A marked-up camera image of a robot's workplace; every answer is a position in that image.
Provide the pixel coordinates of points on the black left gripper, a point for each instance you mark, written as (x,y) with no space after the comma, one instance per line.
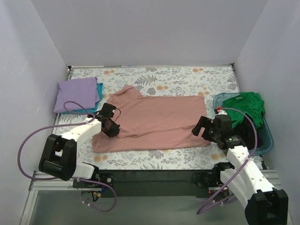
(115,131)

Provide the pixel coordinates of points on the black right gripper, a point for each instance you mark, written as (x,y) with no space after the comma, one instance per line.
(204,128)

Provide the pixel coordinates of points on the pink t-shirt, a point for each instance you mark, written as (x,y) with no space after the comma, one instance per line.
(152,122)

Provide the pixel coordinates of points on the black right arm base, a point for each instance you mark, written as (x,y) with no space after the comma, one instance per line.
(211,178)

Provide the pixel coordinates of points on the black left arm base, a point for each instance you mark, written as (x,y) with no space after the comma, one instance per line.
(106,178)

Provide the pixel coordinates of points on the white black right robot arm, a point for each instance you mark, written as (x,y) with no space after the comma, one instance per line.
(263,203)

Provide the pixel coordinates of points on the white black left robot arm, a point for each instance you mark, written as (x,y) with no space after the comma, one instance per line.
(59,157)

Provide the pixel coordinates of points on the black t-shirt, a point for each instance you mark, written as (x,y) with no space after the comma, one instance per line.
(245,131)

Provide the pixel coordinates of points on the floral patterned tablecloth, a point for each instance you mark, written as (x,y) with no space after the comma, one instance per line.
(160,81)

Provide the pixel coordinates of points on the folded teal t-shirt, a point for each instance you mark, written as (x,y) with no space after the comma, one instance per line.
(92,110)

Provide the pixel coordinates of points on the folded purple t-shirt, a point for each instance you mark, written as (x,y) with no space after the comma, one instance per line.
(82,91)

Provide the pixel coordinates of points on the green t-shirt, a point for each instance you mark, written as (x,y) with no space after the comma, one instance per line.
(250,103)

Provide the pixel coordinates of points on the blue plastic bin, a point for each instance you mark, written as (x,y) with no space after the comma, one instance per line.
(264,132)

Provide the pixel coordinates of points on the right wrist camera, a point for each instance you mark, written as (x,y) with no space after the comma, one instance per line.
(220,111)

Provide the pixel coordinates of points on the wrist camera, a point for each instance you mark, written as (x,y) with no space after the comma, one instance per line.
(220,111)
(108,110)

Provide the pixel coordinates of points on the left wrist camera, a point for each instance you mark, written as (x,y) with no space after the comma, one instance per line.
(108,110)

